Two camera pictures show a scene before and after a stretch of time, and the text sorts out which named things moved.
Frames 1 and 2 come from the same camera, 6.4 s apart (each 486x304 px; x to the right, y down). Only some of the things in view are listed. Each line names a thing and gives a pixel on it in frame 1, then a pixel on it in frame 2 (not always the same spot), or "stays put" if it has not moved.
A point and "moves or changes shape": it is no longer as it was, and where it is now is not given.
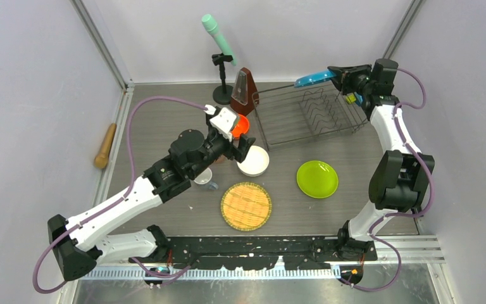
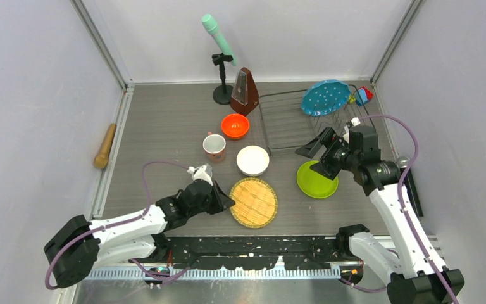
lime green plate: x=317 y=179 stays put
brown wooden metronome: x=245 y=97 stays put
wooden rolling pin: x=100 y=161 stays put
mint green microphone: x=211 y=25 stays put
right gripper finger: x=338 y=71 to x=310 y=149
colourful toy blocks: x=352 y=97 stays put
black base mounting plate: x=261 y=253 stays put
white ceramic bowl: x=255 y=163 stays put
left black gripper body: x=215 y=147 to x=206 y=206
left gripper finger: x=240 y=151 to x=224 y=200
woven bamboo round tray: x=246 y=206 moves or changes shape
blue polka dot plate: x=314 y=78 to x=325 y=97
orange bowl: x=242 y=126 stays put
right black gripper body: x=359 y=82 to x=350 y=158
